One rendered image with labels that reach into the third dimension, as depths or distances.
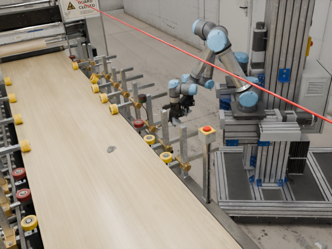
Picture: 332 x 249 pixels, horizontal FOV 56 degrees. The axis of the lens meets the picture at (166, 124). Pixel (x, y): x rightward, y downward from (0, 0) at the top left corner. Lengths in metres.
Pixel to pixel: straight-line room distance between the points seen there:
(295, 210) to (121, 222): 1.55
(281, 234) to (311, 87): 1.20
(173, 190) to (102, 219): 0.42
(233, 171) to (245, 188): 0.25
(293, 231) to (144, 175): 1.46
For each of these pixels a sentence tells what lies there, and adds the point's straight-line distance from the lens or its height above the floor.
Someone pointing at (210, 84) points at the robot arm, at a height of 1.13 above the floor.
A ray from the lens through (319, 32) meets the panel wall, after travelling 4.45.
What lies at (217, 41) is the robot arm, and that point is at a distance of 1.92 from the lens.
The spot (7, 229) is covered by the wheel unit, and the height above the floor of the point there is 0.88.
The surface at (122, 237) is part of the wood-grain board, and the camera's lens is 1.61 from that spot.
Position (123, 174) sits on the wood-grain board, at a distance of 1.94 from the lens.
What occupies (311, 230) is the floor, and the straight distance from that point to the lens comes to 2.93.
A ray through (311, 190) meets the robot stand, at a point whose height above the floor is 0.21.
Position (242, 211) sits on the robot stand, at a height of 0.20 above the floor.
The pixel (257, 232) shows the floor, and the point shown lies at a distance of 2.81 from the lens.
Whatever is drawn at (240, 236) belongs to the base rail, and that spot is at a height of 0.70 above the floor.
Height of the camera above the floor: 2.12
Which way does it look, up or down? 31 degrees down
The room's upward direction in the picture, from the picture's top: 4 degrees counter-clockwise
